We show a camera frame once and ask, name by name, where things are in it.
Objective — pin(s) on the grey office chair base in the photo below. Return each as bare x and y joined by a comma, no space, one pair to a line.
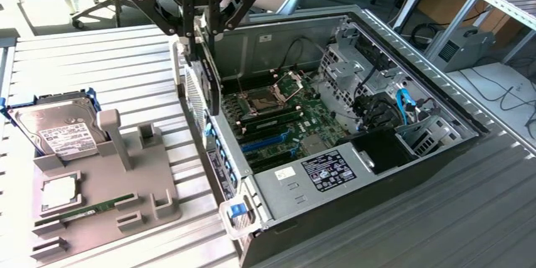
114,2

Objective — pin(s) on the black RAM slot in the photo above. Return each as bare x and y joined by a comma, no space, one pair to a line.
247,79

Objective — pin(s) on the metal socket cover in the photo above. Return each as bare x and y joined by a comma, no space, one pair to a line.
291,84

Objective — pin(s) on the grey table end cap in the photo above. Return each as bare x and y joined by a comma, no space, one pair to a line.
9,40

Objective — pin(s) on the black installed RAM stick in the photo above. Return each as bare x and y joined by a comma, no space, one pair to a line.
273,123

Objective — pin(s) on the green motherboard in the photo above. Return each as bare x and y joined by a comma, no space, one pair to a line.
313,114

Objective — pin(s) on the hard disk with blue carrier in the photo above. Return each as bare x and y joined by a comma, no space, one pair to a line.
55,120

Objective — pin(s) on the blue expansion slot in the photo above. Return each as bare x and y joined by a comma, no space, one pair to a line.
262,144

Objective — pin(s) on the silver chipset heatsink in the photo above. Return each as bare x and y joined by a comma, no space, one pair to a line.
314,145

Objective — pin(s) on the grey plastic parts rack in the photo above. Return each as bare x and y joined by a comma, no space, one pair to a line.
113,180

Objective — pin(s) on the black plastic fan shroud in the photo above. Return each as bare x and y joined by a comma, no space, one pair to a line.
377,152

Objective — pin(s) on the grey power supply unit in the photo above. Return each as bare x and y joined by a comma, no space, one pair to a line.
294,192

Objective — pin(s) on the metal disk bay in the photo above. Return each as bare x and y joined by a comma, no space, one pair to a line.
423,142

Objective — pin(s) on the aluminium slat table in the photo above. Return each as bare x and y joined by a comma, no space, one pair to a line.
507,1

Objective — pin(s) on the silver CPU chip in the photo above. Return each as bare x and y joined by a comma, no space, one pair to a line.
61,194

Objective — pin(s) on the green RAM stick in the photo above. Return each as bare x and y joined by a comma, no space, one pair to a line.
105,204

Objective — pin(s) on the blue case latch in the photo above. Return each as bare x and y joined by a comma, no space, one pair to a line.
237,211

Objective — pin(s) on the open black PC case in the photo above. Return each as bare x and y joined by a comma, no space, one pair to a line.
318,236

